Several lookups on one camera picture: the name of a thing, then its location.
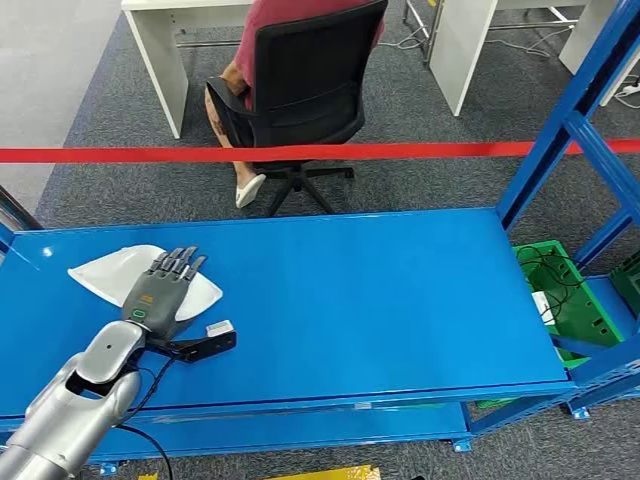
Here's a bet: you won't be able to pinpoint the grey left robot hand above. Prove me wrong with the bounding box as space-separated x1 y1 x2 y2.
121 246 208 346

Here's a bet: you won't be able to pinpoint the white curved plastic part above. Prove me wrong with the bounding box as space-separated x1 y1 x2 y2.
67 244 224 324

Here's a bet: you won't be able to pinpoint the blue metal shelf rack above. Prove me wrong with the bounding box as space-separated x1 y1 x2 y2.
0 0 640 475

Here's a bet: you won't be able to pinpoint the white slipper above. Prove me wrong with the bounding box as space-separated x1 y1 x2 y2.
235 173 267 211

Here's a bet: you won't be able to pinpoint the dark metal bar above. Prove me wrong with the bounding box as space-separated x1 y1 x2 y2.
0 185 45 233

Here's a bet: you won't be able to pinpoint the white desk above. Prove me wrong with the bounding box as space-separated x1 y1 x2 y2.
429 0 591 118
121 0 256 140
558 0 640 107

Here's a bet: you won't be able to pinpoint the person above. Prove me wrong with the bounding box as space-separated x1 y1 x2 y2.
204 0 386 211

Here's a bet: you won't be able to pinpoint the yellow floor tape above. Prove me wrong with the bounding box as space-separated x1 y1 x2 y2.
137 465 382 480

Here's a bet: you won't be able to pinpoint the black office chair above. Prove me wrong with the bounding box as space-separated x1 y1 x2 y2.
206 0 389 219

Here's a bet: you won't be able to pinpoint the red barrier tape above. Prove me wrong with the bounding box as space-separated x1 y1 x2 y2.
0 137 640 166

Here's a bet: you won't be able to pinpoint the white box in crate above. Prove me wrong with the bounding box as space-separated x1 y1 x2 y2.
531 291 557 326

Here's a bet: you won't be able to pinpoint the green plastic crate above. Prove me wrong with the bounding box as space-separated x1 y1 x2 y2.
475 239 626 410
608 248 640 318

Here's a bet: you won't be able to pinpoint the white power strip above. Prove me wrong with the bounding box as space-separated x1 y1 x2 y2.
614 76 640 111

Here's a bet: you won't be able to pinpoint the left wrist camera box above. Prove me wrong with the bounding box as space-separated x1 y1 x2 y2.
147 319 238 364

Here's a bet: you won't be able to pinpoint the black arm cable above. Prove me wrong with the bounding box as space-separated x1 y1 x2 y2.
115 357 174 480

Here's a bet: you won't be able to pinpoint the white floor cable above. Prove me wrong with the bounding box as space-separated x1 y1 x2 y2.
378 26 426 52
485 26 576 60

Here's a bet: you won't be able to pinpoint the metal desk frame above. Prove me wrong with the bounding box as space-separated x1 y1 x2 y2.
402 0 446 65

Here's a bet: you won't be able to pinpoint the black cables in crate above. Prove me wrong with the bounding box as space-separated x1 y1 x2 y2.
515 245 587 321

